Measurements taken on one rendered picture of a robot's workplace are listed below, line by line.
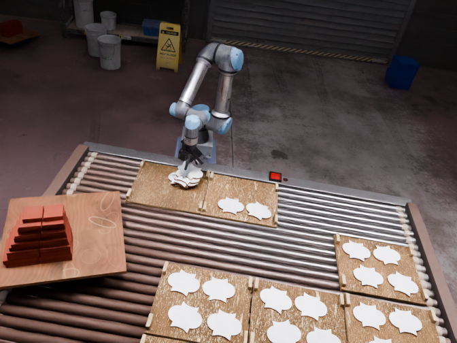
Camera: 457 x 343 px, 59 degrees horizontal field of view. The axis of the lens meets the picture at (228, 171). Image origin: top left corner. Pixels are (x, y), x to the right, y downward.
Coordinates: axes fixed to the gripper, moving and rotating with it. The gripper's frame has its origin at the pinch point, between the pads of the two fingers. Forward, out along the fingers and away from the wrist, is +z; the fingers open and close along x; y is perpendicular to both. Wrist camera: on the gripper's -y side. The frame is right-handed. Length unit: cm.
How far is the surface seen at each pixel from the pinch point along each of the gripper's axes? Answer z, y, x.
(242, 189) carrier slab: 5.9, -29.0, -10.6
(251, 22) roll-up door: 59, 151, -436
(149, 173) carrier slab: 5.9, 22.1, 8.9
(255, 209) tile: 4.9, -42.4, 1.2
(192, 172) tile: -0.4, -1.0, 0.6
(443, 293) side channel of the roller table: 4, -142, 1
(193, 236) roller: 7.9, -23.3, 34.7
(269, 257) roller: 8, -62, 25
